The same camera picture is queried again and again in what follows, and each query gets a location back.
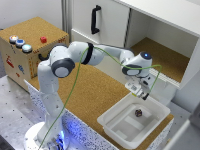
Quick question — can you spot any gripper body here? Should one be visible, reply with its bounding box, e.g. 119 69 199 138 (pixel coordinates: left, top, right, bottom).
124 76 152 97

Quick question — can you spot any purple block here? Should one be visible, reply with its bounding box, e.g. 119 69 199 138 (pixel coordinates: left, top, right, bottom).
134 109 144 118

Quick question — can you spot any white plastic box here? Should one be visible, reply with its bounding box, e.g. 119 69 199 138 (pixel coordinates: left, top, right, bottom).
96 92 172 150

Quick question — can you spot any pink block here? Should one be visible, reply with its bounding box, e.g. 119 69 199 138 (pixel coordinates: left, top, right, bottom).
39 35 48 44

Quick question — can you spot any wooden drawer box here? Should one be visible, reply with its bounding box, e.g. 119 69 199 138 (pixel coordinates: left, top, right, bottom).
0 16 71 92

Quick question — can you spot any white sliding door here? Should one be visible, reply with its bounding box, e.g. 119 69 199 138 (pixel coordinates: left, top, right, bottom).
71 0 131 50

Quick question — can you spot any white cabinet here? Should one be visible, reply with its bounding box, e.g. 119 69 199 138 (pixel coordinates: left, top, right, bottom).
68 0 200 108

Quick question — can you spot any green button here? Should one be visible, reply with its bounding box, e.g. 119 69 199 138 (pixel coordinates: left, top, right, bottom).
21 43 34 54

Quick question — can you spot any blue button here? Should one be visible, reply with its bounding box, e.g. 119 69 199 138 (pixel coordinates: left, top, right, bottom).
15 38 26 48

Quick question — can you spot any red button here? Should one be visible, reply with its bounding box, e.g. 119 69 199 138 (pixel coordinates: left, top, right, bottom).
8 34 19 44

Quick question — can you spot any green cable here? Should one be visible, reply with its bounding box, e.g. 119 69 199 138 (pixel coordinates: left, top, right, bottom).
37 45 164 150

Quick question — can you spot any black door handle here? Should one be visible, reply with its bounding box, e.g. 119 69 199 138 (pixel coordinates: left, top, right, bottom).
90 4 103 36

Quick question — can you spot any black drawer handle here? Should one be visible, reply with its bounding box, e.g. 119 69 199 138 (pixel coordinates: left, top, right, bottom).
37 52 52 62

